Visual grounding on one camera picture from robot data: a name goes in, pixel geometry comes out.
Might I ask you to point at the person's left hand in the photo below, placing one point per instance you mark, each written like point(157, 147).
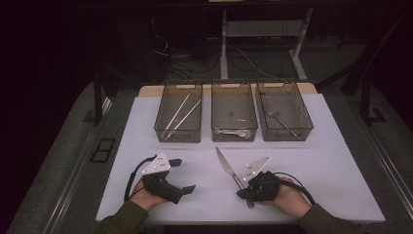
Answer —
point(142, 198)

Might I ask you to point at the steel fork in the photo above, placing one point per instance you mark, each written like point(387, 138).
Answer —
point(279, 121)

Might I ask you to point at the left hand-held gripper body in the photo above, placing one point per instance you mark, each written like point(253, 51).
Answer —
point(157, 185)

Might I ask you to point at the translucent grey storage bin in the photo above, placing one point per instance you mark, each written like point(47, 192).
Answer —
point(233, 107)
point(191, 130)
point(292, 104)

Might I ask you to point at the black metal stand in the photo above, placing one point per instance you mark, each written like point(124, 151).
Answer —
point(366, 100)

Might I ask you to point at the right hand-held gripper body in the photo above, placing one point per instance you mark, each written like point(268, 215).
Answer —
point(263, 188)

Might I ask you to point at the person's right hand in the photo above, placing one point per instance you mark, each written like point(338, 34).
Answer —
point(290, 198)

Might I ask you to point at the white spoon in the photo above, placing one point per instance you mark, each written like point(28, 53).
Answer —
point(232, 132)

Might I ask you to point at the white metal desk frame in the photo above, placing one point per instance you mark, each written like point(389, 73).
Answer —
point(259, 28)

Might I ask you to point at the white table sheet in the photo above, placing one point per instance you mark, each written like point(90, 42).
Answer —
point(331, 175)

